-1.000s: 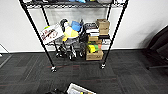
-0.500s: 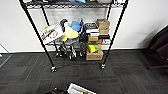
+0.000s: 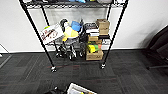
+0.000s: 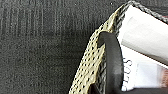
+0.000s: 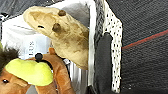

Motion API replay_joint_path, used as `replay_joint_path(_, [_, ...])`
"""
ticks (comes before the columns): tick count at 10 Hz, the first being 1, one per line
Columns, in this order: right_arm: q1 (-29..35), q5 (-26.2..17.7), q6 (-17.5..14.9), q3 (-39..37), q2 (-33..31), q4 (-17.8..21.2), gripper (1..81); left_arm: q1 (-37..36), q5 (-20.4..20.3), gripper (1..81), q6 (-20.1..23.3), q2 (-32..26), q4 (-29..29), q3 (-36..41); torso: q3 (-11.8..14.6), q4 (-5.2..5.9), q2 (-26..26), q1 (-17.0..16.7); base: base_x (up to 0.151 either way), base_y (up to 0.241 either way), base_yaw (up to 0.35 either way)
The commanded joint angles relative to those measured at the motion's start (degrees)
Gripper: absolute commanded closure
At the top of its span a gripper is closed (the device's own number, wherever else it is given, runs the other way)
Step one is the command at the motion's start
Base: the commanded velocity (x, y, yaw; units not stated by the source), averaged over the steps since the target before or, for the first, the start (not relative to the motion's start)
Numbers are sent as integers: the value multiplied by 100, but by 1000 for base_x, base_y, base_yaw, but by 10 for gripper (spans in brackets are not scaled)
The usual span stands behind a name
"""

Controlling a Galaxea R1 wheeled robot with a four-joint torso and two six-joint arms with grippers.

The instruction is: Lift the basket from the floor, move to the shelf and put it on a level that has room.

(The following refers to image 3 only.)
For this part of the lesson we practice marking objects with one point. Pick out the pale basket with dark spots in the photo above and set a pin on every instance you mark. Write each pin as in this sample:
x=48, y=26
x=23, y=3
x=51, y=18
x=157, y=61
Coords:
x=78, y=90

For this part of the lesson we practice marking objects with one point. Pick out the green yellow item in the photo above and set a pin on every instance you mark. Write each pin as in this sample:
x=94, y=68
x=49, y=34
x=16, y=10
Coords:
x=94, y=48

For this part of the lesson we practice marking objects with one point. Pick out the large open cardboard box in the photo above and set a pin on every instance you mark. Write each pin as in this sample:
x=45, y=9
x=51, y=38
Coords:
x=95, y=56

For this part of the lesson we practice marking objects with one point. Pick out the dark grey toy figures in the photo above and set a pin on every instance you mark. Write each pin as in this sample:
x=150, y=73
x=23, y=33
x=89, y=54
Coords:
x=68, y=50

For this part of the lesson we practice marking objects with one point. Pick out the yellow plush toy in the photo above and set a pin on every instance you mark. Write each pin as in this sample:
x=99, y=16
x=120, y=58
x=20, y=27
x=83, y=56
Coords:
x=70, y=33

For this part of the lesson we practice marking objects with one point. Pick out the black white stacked boxes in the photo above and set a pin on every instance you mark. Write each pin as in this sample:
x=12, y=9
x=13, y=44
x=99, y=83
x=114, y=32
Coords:
x=90, y=28

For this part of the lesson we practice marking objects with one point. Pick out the blue round toy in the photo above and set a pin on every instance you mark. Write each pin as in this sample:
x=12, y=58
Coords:
x=76, y=25

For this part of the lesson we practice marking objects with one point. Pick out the small brown cardboard box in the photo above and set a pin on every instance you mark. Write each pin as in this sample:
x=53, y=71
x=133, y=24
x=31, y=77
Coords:
x=102, y=26

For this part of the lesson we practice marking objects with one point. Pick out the white red printed bag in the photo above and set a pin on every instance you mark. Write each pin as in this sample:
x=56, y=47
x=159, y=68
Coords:
x=51, y=33

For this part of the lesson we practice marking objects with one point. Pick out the lime green toy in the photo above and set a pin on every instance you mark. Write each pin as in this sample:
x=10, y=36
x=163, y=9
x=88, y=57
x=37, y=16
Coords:
x=47, y=27

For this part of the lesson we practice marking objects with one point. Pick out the blue plush toy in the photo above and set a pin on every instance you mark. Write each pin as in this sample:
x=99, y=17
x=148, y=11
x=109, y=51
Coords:
x=80, y=1

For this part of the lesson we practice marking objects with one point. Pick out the black chair with garments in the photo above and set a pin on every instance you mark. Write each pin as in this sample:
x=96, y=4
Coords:
x=160, y=43

